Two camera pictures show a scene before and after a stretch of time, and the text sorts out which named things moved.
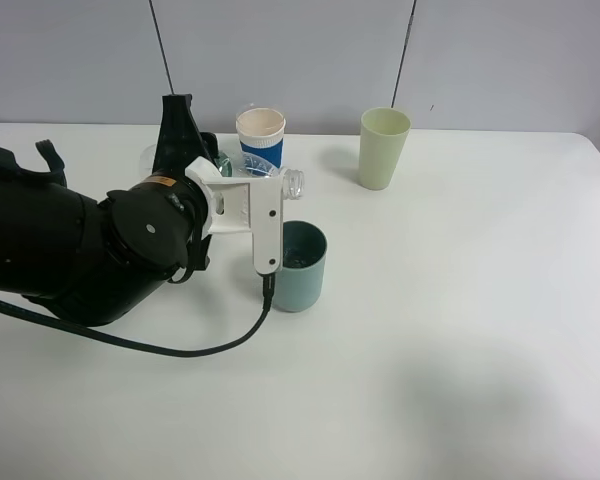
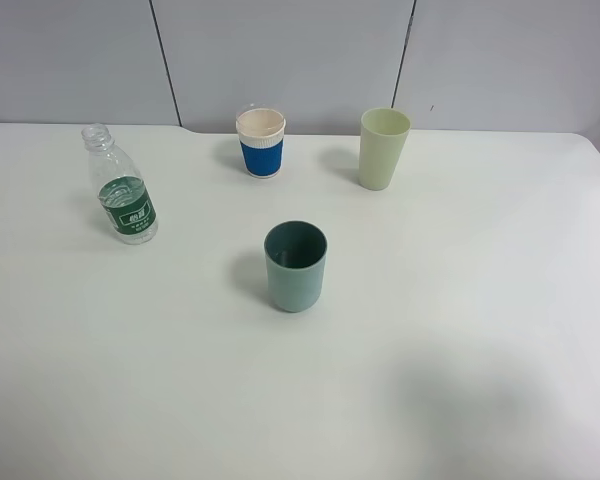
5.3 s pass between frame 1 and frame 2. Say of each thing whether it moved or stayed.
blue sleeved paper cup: stayed
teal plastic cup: stayed
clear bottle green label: moved
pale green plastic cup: stayed
